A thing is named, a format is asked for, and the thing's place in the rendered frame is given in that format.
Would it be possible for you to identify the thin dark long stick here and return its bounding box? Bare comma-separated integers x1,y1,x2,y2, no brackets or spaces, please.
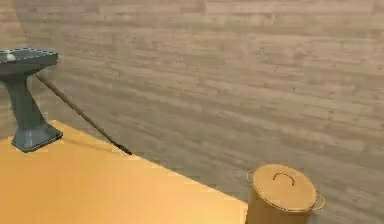
35,73,133,156

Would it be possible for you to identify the tan lidded bin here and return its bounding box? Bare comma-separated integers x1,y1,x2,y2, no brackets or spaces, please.
245,163,326,224

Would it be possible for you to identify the grey-blue pedestal sink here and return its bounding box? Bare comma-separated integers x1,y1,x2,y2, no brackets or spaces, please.
0,47,64,154

